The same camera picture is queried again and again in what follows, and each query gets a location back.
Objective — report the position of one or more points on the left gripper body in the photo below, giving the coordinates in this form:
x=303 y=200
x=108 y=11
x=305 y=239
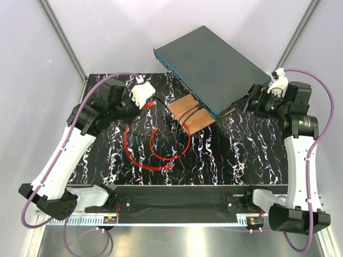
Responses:
x=131 y=109

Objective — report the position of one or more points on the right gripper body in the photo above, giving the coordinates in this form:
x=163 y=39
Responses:
x=265 y=105

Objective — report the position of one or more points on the grey network switch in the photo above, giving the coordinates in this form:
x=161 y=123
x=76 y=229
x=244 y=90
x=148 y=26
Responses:
x=215 y=72

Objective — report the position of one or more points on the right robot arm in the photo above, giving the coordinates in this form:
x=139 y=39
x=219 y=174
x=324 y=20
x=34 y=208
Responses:
x=297 y=166

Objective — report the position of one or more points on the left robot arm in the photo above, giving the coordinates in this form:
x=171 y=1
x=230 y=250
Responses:
x=109 y=102

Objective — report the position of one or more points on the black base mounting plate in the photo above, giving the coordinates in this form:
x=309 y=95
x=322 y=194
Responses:
x=163 y=204

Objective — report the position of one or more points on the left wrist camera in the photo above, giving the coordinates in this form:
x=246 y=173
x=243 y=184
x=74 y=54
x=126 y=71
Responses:
x=141 y=93

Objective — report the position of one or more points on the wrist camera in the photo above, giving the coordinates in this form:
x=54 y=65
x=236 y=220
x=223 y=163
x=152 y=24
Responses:
x=278 y=83
x=141 y=93

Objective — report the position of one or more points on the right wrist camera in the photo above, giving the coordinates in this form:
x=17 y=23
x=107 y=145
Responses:
x=278 y=83

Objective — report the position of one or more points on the aluminium frame rail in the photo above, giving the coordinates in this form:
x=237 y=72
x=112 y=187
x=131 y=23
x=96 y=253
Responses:
x=109 y=220

